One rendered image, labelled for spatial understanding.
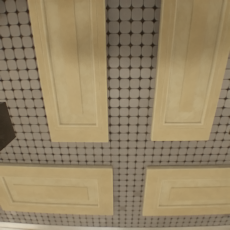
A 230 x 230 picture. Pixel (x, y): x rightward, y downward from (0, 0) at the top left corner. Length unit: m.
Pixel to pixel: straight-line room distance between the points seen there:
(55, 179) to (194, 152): 0.53
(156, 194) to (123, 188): 0.13
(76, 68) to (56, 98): 0.11
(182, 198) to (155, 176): 0.17
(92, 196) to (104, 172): 0.14
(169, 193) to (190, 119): 0.32
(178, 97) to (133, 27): 0.23
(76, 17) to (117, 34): 0.11
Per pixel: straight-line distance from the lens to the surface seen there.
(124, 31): 0.47
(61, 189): 0.71
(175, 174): 0.65
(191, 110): 0.53
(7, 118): 0.23
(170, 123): 0.53
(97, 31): 0.45
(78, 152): 0.60
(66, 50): 0.47
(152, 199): 0.73
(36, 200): 0.82
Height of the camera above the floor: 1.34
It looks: 67 degrees down
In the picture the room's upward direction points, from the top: 177 degrees counter-clockwise
